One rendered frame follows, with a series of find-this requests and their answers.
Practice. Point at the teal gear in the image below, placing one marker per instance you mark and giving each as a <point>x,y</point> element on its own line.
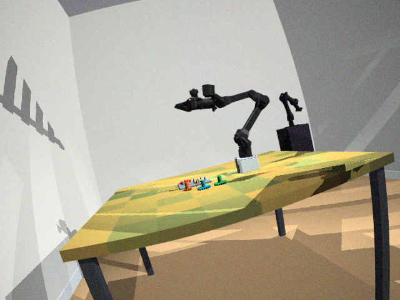
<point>203,185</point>

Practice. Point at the green gear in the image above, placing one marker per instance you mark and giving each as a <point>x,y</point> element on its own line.
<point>220,181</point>

